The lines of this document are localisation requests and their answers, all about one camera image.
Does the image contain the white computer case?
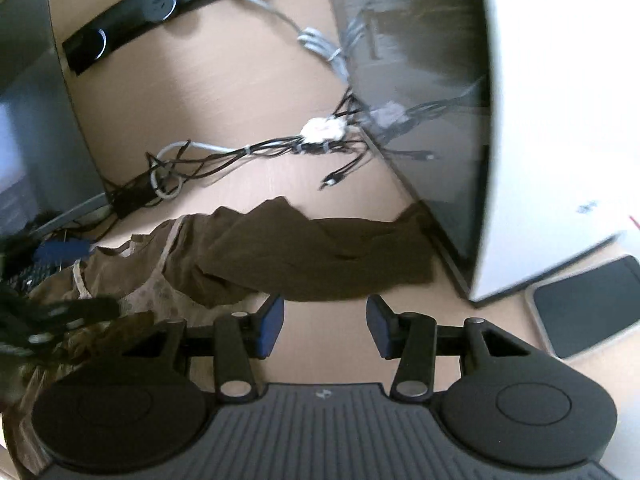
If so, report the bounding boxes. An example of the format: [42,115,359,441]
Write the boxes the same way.
[325,0,640,309]

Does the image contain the dark brown pants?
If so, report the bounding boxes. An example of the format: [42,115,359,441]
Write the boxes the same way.
[162,196,437,311]

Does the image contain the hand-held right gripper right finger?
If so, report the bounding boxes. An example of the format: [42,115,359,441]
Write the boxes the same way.
[366,295,531,403]

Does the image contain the white cable tag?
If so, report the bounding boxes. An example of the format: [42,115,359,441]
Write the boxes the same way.
[300,117,347,144]

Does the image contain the black cable bundle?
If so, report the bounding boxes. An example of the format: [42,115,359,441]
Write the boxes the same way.
[102,87,437,211]

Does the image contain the blue object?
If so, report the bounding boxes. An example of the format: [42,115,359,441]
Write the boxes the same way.
[34,239,97,267]

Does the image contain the black desk cable strip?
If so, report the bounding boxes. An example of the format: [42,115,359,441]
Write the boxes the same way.
[62,0,321,77]

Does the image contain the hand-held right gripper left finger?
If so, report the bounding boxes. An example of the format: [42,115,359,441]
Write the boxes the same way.
[122,294,286,405]

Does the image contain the black power adapter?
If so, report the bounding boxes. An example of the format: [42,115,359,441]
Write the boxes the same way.
[107,174,163,219]

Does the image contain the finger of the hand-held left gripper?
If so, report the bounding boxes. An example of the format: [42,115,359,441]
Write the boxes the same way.
[27,296,121,333]

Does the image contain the black smartphone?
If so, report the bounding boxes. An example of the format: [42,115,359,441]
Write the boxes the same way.
[524,255,640,361]

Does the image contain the thick grey cable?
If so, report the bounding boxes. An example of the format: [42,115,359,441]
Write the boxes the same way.
[216,0,352,83]

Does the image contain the thin grey cable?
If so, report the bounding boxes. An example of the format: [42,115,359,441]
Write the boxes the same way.
[149,141,251,198]

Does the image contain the black keyboard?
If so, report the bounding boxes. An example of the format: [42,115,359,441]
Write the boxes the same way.
[0,255,61,296]

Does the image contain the dark monitor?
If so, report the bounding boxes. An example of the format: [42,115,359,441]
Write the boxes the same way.
[0,0,112,233]

